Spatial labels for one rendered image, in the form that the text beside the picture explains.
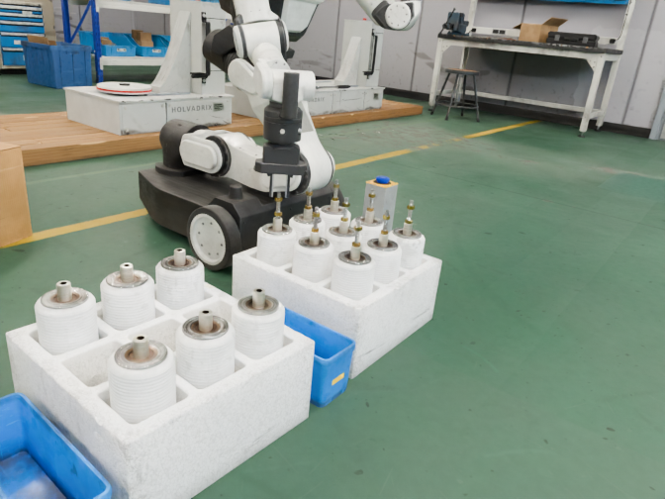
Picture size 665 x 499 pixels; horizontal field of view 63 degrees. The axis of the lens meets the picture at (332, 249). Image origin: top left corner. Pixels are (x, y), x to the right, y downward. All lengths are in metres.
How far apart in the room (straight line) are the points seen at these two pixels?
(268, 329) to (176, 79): 2.78
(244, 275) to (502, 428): 0.68
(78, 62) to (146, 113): 2.49
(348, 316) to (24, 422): 0.63
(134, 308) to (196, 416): 0.28
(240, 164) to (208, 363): 1.06
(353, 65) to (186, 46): 1.79
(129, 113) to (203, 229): 1.63
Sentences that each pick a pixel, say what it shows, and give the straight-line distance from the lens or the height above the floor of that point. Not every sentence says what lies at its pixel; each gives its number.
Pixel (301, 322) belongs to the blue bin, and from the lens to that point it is 1.24.
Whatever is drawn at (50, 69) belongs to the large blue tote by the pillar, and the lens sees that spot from 5.66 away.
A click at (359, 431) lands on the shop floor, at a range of 1.12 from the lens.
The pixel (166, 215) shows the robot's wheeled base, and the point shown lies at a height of 0.09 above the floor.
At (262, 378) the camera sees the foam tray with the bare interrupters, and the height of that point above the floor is 0.16.
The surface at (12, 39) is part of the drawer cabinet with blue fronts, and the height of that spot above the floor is 0.34.
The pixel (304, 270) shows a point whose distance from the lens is 1.27.
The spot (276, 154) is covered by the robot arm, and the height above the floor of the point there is 0.44.
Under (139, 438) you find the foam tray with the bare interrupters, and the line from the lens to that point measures 0.84.
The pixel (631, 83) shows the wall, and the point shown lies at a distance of 6.16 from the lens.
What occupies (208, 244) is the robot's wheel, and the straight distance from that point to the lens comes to 1.71.
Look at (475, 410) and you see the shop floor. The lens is 1.24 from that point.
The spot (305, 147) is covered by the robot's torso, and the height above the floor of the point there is 0.38.
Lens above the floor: 0.73
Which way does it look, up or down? 22 degrees down
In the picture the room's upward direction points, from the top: 5 degrees clockwise
